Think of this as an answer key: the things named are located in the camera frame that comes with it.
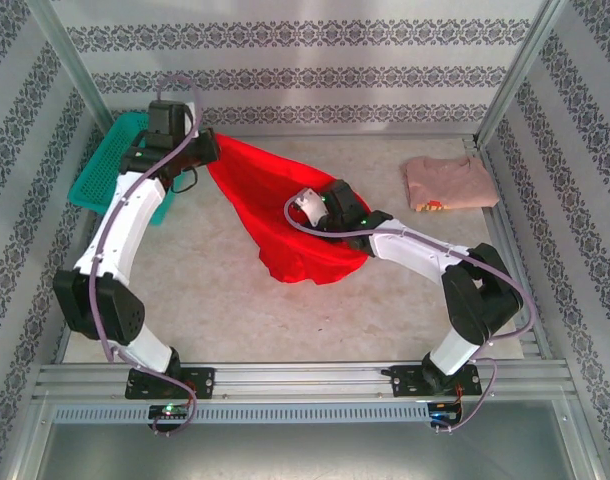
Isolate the red t-shirt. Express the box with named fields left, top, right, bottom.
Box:
left=206, top=133, right=374, bottom=286

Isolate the teal plastic mesh basket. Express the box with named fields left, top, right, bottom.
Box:
left=67, top=110, right=175, bottom=227

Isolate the pink folded t-shirt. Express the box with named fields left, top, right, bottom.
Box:
left=402, top=155, right=501, bottom=213

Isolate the aluminium table edge bar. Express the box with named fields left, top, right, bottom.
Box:
left=197, top=130, right=481, bottom=146
left=462, top=137, right=556, bottom=361

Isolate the grey sheet metal panel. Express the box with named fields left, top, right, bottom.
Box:
left=32, top=399, right=601, bottom=480

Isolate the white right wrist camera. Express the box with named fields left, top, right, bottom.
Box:
left=291, top=186, right=331, bottom=227

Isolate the thin black left gripper cable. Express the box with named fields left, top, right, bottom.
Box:
left=167, top=167, right=202, bottom=195

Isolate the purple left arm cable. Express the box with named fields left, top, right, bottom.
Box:
left=87, top=73, right=206, bottom=437

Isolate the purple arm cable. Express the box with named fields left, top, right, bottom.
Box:
left=283, top=188, right=539, bottom=434
left=87, top=73, right=206, bottom=437

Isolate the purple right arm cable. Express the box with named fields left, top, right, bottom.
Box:
left=283, top=188, right=539, bottom=434

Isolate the aluminium frame post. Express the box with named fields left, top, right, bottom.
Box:
left=472, top=0, right=576, bottom=149
left=27, top=0, right=117, bottom=141

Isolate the long aluminium mounting rail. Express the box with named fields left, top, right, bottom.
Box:
left=32, top=360, right=571, bottom=402

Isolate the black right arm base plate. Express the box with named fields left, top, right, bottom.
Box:
left=390, top=363, right=483, bottom=399

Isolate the grey slotted cable duct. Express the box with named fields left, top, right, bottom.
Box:
left=52, top=402, right=464, bottom=426

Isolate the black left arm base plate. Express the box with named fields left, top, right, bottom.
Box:
left=125, top=366, right=216, bottom=401

